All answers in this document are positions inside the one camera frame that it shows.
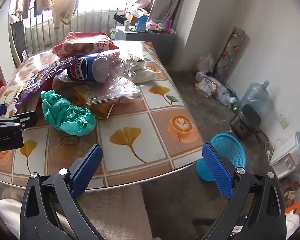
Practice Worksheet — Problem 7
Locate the metal window railing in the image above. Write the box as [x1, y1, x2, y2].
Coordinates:
[9, 0, 150, 63]

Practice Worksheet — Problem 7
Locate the purple snack bag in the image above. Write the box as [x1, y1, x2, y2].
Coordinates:
[14, 56, 77, 115]

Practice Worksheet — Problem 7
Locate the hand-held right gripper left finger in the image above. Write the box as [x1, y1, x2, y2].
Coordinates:
[19, 144, 104, 240]

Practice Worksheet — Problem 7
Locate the blue detergent bottle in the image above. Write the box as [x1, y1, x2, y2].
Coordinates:
[136, 14, 149, 32]

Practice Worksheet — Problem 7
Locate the yellow snack packet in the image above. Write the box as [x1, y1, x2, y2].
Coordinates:
[72, 84, 114, 120]

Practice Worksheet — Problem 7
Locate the white appliance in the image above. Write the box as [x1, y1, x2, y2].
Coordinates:
[269, 136, 300, 179]

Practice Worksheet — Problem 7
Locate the wall socket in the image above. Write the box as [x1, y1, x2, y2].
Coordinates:
[277, 114, 289, 129]

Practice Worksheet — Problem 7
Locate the pile of small packets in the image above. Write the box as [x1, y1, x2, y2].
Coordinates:
[146, 20, 177, 34]

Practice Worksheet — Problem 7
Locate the folded patterned mat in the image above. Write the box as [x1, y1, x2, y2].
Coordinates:
[215, 27, 250, 80]

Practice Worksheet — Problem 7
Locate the white black plastic bag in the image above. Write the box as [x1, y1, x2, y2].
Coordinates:
[126, 4, 145, 14]

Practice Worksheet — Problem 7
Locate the orange box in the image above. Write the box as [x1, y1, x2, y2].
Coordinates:
[285, 201, 300, 217]

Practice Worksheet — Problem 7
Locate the cream rug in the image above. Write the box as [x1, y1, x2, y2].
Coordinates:
[54, 184, 153, 240]

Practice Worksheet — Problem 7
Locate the blue plastic basket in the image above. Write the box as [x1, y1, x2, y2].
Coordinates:
[196, 133, 247, 182]

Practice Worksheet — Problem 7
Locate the floor litter pile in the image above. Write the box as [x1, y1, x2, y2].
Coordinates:
[194, 72, 239, 108]

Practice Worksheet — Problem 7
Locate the grey cabinet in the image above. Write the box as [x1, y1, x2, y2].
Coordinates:
[115, 26, 177, 46]

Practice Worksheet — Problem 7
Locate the grey black rice cooker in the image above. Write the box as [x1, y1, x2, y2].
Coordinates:
[230, 104, 262, 140]

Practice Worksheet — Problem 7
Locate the red snack bag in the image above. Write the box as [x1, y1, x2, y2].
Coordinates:
[52, 31, 119, 58]

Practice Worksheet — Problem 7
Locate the brown cardboard box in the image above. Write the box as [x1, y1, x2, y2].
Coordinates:
[125, 11, 140, 24]

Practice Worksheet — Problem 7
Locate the white cloth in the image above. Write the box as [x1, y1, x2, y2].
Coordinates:
[0, 197, 23, 240]

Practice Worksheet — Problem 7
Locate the cream white pouch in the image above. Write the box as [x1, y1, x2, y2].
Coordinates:
[134, 65, 163, 83]

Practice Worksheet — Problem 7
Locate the large blue water jug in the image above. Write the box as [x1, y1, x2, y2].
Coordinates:
[239, 80, 270, 117]

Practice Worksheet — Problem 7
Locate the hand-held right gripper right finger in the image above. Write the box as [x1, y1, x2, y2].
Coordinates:
[202, 143, 287, 240]

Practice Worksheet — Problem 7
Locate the clear zip bag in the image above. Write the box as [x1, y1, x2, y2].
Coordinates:
[85, 81, 143, 105]

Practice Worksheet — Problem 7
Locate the dark cabinet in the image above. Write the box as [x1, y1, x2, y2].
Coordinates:
[10, 20, 28, 62]

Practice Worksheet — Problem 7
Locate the green plastic bag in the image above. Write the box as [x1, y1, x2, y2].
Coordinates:
[41, 90, 97, 136]

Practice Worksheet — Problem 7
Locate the pink cloth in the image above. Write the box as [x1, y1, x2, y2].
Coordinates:
[135, 0, 153, 9]

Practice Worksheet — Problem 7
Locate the hanging cream garment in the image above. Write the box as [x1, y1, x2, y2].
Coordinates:
[52, 0, 79, 30]

